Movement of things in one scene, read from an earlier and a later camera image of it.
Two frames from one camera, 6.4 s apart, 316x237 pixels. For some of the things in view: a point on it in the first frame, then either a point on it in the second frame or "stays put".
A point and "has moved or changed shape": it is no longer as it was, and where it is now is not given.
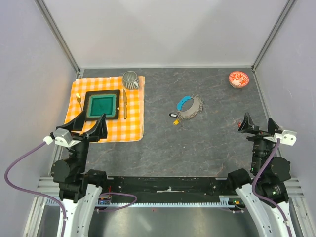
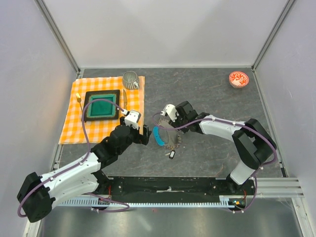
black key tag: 173,115 has moved or changed shape
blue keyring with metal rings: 194,110 → 157,137
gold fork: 79,99 stays put
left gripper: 99,130 → 146,133
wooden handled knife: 125,104 stays put
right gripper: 272,127 → 174,124
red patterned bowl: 238,79 stays put
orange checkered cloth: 130,126 stays put
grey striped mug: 130,80 stays put
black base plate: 167,189 stays put
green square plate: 98,102 stays put
